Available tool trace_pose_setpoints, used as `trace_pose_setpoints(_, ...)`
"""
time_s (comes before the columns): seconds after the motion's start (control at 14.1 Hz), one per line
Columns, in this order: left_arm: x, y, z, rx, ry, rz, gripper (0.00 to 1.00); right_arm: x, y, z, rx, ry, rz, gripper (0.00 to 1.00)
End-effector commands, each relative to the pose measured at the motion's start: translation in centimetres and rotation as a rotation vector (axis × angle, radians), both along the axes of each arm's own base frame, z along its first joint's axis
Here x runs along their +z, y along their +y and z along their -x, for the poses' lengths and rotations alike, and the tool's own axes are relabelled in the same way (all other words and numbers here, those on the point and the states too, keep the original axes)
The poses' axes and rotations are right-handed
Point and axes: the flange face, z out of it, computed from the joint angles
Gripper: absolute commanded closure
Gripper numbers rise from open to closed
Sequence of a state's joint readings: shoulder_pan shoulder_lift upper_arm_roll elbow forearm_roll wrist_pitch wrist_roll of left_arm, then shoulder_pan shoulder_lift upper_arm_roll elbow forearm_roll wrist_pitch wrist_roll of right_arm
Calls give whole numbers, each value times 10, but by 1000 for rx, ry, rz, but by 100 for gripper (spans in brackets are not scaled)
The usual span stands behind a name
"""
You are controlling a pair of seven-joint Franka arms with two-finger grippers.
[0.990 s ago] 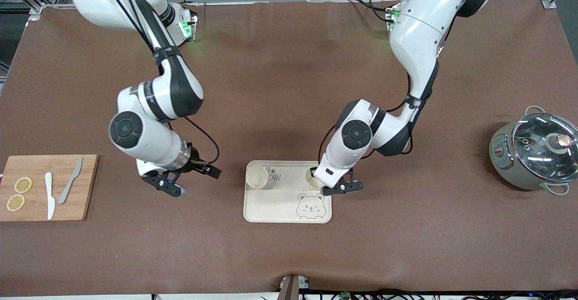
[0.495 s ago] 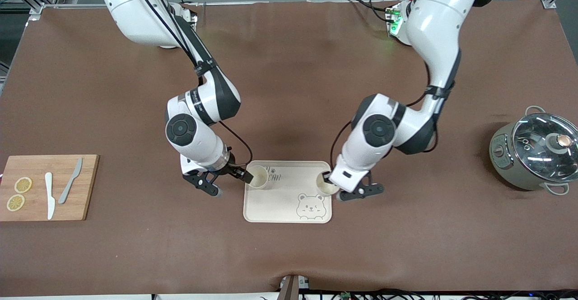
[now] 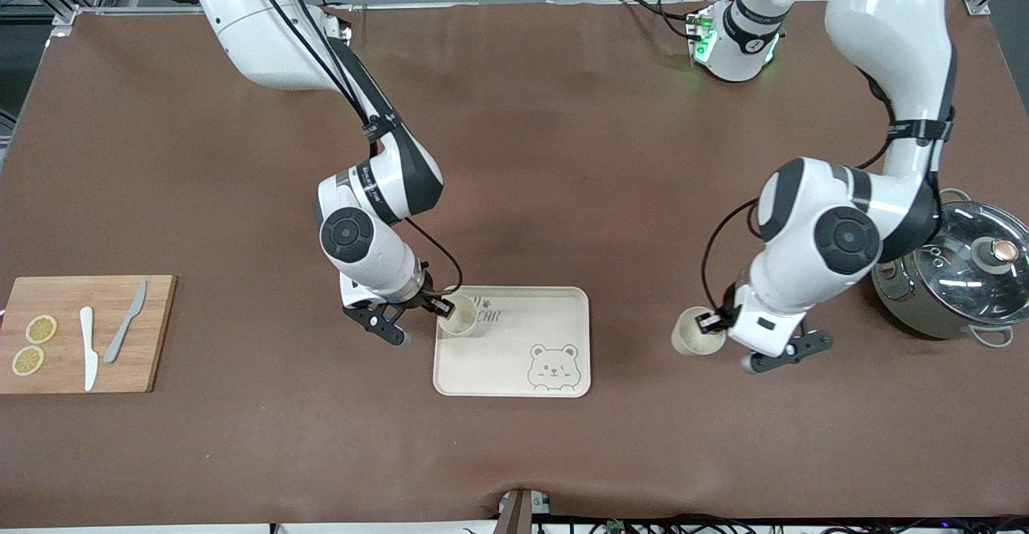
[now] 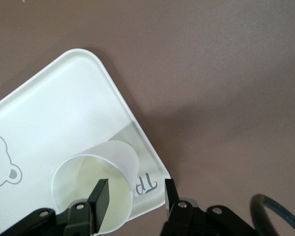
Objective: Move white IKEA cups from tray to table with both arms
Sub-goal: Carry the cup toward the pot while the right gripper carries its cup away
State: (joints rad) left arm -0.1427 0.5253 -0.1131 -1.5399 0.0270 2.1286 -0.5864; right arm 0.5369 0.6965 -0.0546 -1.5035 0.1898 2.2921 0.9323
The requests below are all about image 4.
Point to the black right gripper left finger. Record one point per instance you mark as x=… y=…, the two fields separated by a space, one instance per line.
x=98 y=204

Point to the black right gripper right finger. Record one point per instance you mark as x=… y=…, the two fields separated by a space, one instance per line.
x=184 y=216

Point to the white IKEA cup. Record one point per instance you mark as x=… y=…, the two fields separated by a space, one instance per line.
x=113 y=152

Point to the white bear print tray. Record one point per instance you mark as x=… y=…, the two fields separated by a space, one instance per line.
x=51 y=110

